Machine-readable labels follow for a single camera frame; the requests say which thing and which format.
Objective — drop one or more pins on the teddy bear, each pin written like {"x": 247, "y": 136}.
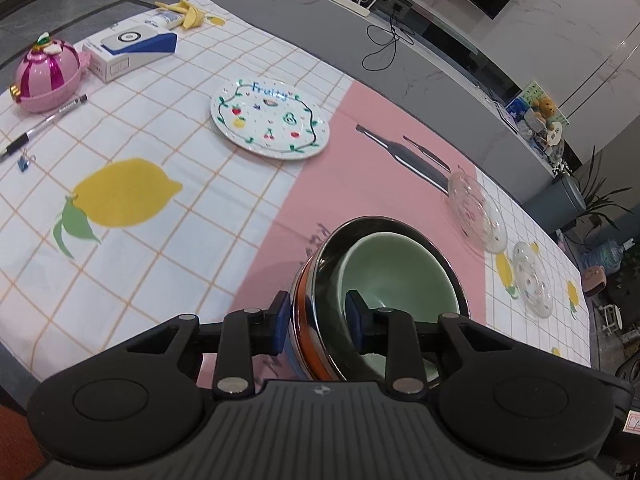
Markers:
{"x": 543, "y": 108}

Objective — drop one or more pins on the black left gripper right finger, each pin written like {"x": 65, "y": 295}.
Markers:
{"x": 390, "y": 333}

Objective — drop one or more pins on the white blue box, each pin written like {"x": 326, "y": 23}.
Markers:
{"x": 119, "y": 50}

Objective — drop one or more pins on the small clear glass plate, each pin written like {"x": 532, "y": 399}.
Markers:
{"x": 532, "y": 281}

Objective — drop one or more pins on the black pen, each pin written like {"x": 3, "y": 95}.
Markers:
{"x": 24, "y": 139}

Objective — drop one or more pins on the pink toy pot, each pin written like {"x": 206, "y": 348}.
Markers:
{"x": 48, "y": 74}

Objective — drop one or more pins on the white fruity painted plate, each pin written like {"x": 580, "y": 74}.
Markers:
{"x": 270, "y": 118}

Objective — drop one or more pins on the orange steel bowl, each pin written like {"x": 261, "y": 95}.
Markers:
{"x": 312, "y": 313}

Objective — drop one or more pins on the green potted plant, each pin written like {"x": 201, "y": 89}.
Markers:
{"x": 609, "y": 183}

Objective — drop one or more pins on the white tube bottle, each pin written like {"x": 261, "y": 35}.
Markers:
{"x": 166, "y": 19}

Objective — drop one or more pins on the pink small heater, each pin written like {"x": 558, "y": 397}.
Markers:
{"x": 593, "y": 280}

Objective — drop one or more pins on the large clear glass plate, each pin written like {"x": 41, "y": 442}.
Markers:
{"x": 476, "y": 213}

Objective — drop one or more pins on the water bottle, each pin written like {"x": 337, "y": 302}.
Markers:
{"x": 609, "y": 255}

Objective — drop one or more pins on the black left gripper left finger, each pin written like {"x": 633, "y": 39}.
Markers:
{"x": 244, "y": 334}

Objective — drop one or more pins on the checked lemon tablecloth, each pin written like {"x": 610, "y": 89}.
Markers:
{"x": 136, "y": 209}

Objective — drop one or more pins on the blue binder clip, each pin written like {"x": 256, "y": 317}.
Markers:
{"x": 24, "y": 162}

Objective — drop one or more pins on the grey trash bin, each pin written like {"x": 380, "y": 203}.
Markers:
{"x": 558, "y": 205}

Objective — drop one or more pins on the white small stool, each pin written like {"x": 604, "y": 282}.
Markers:
{"x": 612, "y": 318}

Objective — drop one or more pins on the green ceramic bowl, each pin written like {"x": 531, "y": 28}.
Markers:
{"x": 389, "y": 270}

